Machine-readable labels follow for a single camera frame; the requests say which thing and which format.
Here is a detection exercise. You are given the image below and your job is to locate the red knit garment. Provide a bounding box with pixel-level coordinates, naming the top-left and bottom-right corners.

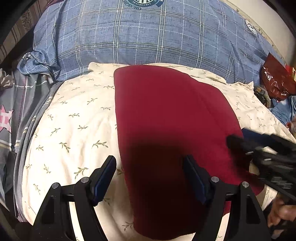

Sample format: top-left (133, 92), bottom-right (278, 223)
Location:
top-left (114, 65), bottom-right (264, 240)

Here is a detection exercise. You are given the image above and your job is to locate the person's right hand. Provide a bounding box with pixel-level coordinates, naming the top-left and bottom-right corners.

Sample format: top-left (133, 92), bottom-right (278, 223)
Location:
top-left (267, 194), bottom-right (296, 227)

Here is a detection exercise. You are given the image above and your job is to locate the red plastic bag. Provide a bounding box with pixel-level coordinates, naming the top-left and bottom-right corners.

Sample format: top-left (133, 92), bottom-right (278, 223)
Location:
top-left (260, 53), bottom-right (295, 101)

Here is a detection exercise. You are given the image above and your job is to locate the cream leaf-print quilt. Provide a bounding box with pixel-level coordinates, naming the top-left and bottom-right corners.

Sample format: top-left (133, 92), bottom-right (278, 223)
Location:
top-left (21, 61), bottom-right (296, 241)

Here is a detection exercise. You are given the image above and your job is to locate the blue plaid pillow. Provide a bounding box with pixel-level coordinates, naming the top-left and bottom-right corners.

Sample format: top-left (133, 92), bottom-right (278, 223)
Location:
top-left (18, 1), bottom-right (278, 85)

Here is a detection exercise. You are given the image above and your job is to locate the grey star-print bedsheet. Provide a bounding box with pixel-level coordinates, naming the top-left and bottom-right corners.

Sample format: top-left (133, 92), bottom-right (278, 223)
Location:
top-left (1, 69), bottom-right (62, 221)

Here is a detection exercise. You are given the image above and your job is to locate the small pale crumpled cloth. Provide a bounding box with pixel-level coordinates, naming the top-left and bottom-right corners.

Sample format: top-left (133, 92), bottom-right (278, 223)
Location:
top-left (0, 68), bottom-right (14, 90)

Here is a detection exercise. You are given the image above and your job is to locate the striped floral headboard cushion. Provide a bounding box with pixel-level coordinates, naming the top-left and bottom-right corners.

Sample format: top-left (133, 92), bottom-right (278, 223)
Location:
top-left (0, 0), bottom-right (52, 65)

